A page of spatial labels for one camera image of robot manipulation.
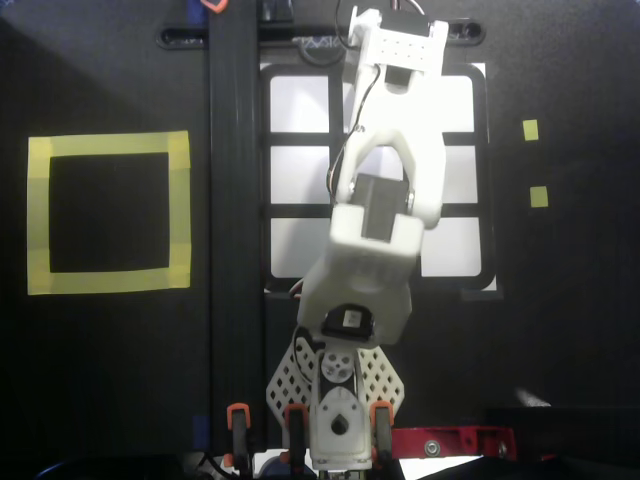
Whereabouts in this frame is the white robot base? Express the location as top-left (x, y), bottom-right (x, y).
top-left (309, 349), bottom-right (375, 471)

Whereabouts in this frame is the black vertical beam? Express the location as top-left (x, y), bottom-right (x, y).
top-left (207, 0), bottom-right (265, 451)

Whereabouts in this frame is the yellow tape square outline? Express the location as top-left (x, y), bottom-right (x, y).
top-left (27, 130), bottom-right (193, 296)

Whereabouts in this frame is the white perforated base plate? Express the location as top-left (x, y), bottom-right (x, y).
top-left (264, 337), bottom-right (406, 426)

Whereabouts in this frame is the black nine-cell grid frame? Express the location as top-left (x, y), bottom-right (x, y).
top-left (259, 62), bottom-right (496, 292)

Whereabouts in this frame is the black slotted bar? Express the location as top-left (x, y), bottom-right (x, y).
top-left (159, 19), bottom-right (487, 51)

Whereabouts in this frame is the red metal bracket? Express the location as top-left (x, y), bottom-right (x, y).
top-left (390, 425), bottom-right (516, 460)

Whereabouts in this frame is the black forearm cable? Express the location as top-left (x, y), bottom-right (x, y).
top-left (326, 63), bottom-right (383, 204)

